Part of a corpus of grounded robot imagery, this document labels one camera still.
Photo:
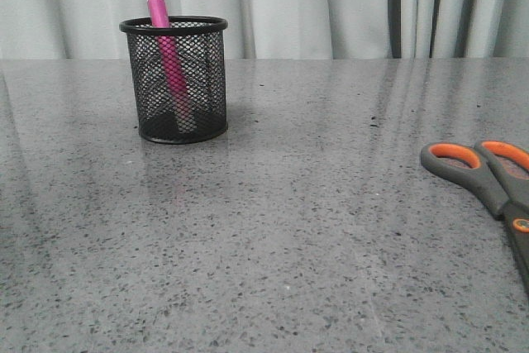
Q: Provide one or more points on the pink pen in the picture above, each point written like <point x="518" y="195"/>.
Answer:
<point x="172" y="67"/>

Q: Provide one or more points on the grey orange scissors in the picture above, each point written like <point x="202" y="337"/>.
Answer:
<point x="479" y="169"/>

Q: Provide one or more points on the black mesh pen holder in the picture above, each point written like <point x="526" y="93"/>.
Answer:
<point x="199" y="42"/>

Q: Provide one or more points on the grey curtain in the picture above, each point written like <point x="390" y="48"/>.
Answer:
<point x="279" y="29"/>

